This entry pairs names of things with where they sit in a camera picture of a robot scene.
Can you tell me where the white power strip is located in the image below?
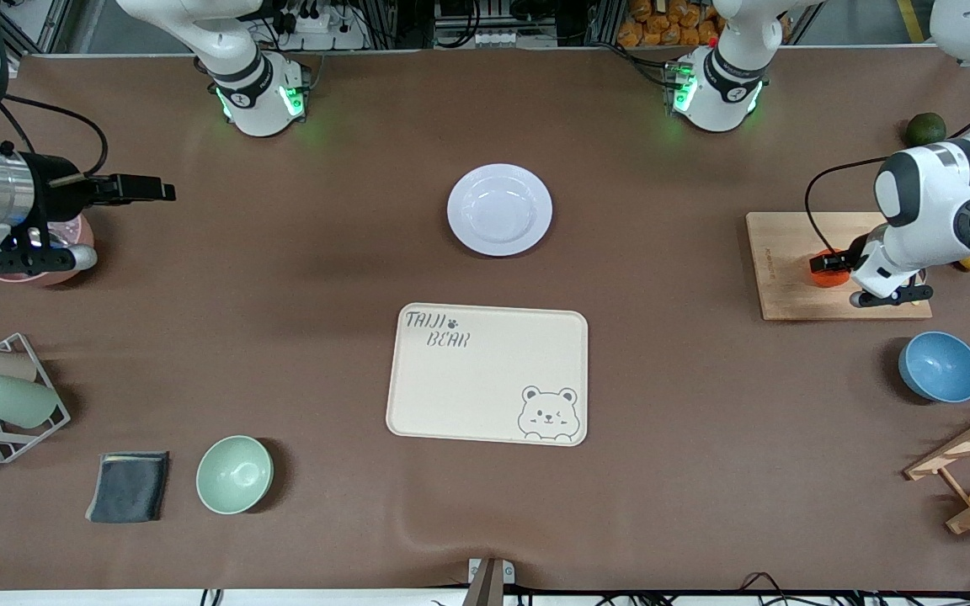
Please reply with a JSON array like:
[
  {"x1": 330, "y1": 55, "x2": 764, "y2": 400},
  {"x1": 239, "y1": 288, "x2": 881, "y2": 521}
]
[{"x1": 270, "y1": 0, "x2": 368, "y2": 51}]

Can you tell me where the wooden cutting board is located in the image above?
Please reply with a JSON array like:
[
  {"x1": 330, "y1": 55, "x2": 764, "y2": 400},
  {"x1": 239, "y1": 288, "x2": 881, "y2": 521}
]
[{"x1": 745, "y1": 211, "x2": 933, "y2": 322}]

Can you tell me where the blue bowl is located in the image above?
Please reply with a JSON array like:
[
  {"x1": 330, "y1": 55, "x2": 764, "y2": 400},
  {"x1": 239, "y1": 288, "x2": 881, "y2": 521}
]
[{"x1": 898, "y1": 331, "x2": 970, "y2": 404}]

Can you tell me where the orange fruit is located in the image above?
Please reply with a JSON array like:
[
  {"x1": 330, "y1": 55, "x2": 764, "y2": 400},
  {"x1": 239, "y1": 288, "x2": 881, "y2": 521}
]
[{"x1": 811, "y1": 249, "x2": 853, "y2": 289}]

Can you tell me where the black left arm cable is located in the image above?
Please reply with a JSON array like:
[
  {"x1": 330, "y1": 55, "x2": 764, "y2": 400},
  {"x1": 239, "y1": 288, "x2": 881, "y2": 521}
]
[{"x1": 805, "y1": 156, "x2": 890, "y2": 262}]

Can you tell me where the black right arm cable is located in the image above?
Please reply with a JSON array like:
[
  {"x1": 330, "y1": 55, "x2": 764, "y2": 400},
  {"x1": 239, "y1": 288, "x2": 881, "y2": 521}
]
[{"x1": 1, "y1": 95, "x2": 109, "y2": 176}]

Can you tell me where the pile of orange packs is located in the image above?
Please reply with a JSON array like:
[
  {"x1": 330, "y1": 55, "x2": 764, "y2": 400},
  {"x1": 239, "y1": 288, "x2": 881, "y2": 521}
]
[{"x1": 617, "y1": 0, "x2": 726, "y2": 49}]

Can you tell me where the lavender white round plate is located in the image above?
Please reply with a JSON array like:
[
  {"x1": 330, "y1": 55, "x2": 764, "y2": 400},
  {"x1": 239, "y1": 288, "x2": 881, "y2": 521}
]
[{"x1": 446, "y1": 162, "x2": 553, "y2": 258}]

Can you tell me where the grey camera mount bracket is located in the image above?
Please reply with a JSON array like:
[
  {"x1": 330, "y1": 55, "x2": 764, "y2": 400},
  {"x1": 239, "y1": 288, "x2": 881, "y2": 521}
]
[{"x1": 461, "y1": 557, "x2": 516, "y2": 606}]

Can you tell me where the mint green bowl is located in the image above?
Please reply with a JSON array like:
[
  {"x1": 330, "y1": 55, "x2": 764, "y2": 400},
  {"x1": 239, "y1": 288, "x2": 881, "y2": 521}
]
[{"x1": 195, "y1": 435, "x2": 274, "y2": 515}]

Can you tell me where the cream tray with bear print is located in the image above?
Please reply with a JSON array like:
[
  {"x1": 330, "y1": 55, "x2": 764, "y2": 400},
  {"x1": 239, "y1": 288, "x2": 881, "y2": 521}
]
[{"x1": 385, "y1": 302, "x2": 589, "y2": 448}]

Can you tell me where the dark green round fruit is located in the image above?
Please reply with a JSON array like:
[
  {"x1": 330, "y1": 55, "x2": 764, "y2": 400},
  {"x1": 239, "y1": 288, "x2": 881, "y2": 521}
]
[{"x1": 907, "y1": 112, "x2": 948, "y2": 149}]

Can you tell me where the dark grey folded cloth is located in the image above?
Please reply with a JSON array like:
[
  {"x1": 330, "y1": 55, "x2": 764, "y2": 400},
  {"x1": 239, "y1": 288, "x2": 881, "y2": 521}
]
[{"x1": 85, "y1": 451, "x2": 171, "y2": 524}]

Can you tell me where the mint green cup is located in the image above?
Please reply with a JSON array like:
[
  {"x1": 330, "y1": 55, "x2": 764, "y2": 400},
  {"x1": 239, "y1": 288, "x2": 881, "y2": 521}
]
[{"x1": 0, "y1": 373, "x2": 60, "y2": 429}]

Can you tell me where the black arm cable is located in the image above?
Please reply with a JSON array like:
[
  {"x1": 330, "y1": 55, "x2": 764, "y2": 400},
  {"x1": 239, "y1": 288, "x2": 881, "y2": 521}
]
[
  {"x1": 1, "y1": 95, "x2": 109, "y2": 176},
  {"x1": 805, "y1": 156, "x2": 890, "y2": 262}
]

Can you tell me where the grey wire cup rack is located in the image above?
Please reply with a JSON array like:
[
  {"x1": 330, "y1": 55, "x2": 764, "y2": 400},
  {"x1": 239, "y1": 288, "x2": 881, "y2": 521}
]
[{"x1": 0, "y1": 332, "x2": 72, "y2": 465}]

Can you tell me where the wooden mug rack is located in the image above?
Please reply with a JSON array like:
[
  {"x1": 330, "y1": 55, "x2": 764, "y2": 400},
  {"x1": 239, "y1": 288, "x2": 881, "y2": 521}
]
[{"x1": 904, "y1": 396, "x2": 970, "y2": 535}]

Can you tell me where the pink bowl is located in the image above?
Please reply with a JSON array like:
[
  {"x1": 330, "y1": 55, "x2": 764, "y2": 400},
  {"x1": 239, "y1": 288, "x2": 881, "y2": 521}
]
[{"x1": 0, "y1": 215, "x2": 97, "y2": 287}]

